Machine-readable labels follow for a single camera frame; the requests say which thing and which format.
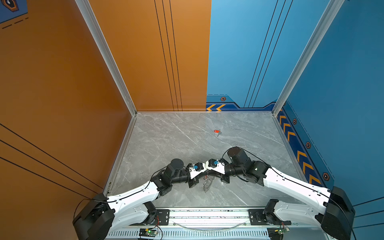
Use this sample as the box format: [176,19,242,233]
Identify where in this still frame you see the green circuit board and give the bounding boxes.
[267,227,290,240]
[138,229,159,240]

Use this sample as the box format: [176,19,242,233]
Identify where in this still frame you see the left green circuit board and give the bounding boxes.
[138,229,159,240]

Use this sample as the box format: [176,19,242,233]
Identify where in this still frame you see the clear cable on rail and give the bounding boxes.
[173,221,245,232]

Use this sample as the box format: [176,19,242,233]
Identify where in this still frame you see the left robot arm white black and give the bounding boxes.
[73,159,208,240]

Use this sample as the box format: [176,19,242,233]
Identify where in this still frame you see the corner aluminium post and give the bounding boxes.
[272,0,345,117]
[75,0,137,117]

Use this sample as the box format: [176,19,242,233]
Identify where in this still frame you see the right corner aluminium post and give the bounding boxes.
[272,0,345,117]

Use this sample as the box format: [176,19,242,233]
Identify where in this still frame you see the aluminium front rail frame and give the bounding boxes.
[104,207,332,240]

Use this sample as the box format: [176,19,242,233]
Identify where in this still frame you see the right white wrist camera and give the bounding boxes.
[205,159,226,175]

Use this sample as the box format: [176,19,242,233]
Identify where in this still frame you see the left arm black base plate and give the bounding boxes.
[133,209,170,226]

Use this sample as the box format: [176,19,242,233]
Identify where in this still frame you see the left corner aluminium post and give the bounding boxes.
[75,0,137,117]

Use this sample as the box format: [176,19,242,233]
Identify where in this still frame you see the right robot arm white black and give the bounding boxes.
[206,147,356,240]

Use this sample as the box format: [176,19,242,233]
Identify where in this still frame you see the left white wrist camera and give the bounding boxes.
[187,163,207,179]

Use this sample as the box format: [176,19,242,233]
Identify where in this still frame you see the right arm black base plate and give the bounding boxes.
[248,209,292,226]

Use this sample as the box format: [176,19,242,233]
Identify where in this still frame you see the right green circuit board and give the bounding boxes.
[267,227,290,240]

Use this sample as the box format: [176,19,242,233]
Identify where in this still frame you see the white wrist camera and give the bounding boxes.
[187,163,207,179]
[205,159,226,175]

